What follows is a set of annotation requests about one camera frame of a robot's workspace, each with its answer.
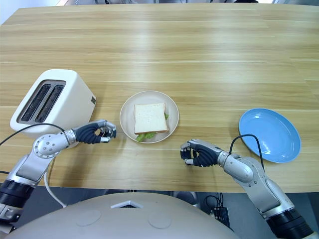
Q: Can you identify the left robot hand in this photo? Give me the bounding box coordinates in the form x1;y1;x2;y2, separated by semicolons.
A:
73;119;117;145

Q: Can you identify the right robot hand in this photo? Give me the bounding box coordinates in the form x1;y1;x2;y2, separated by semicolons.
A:
179;139;223;168

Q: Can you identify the cream plate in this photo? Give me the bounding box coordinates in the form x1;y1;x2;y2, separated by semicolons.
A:
119;90;180;144

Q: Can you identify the cream toaster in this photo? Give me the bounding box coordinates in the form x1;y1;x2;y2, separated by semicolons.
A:
9;69;97;139

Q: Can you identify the green lettuce leaf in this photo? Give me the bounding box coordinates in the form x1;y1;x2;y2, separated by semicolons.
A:
135;112;170;142

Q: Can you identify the bread slice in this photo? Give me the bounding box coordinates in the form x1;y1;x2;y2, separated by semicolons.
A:
134;103;169;134

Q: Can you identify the blue plate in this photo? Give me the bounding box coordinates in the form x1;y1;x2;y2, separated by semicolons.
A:
238;108;302;164

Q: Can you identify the robot body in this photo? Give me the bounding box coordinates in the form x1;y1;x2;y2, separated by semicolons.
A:
4;193;241;239

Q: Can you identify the black cable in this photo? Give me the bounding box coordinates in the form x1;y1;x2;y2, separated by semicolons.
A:
228;134;265;172
0;123;68;175

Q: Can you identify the black box with cables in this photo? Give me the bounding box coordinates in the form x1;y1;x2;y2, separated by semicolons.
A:
204;192;229;227

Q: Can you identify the white cord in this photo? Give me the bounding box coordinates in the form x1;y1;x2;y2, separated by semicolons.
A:
44;157;67;208

